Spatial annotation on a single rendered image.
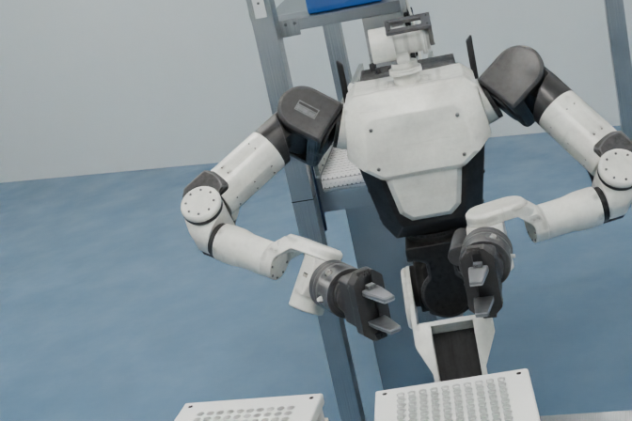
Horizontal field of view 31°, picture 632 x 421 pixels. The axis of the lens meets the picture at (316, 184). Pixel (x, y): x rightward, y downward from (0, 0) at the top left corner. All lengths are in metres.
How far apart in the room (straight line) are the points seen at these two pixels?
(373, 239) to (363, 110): 1.18
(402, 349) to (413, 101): 1.40
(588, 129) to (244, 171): 0.65
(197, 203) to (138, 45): 5.23
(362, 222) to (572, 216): 1.29
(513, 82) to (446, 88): 0.13
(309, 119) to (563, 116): 0.48
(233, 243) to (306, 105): 0.32
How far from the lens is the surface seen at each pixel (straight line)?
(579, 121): 2.15
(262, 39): 2.96
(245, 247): 2.08
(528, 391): 1.78
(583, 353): 3.95
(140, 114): 7.46
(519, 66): 2.19
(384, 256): 3.30
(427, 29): 2.18
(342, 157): 3.26
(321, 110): 2.20
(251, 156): 2.18
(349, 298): 1.89
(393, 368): 3.45
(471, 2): 6.43
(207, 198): 2.12
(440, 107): 2.13
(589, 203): 2.08
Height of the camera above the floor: 1.78
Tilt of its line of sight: 16 degrees down
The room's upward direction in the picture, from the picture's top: 12 degrees counter-clockwise
